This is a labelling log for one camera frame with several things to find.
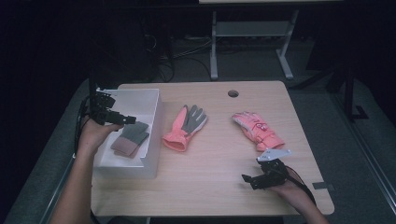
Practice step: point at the person's right hand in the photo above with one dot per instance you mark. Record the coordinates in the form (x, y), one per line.
(294, 193)

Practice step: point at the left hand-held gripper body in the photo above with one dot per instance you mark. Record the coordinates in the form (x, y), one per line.
(102, 113)

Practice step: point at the white box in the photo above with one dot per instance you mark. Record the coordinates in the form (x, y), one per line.
(149, 105)

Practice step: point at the person's left hand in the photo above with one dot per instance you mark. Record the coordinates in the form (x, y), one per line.
(91, 135)

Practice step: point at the metal floor rail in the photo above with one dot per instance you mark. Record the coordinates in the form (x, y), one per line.
(56, 196)
(370, 155)

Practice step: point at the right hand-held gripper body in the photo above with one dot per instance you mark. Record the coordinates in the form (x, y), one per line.
(274, 174)

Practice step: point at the pink printed winter glove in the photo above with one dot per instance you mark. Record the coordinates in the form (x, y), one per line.
(260, 130)

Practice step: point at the black tape strip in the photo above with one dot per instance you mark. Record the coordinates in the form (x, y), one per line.
(322, 186)

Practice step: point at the white metal table frame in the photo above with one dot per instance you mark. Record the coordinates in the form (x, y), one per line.
(252, 29)

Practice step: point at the orange glove with grey palm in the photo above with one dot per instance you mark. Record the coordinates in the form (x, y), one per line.
(179, 133)

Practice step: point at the black metal stand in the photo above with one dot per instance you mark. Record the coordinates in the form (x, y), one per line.
(350, 93)
(92, 81)

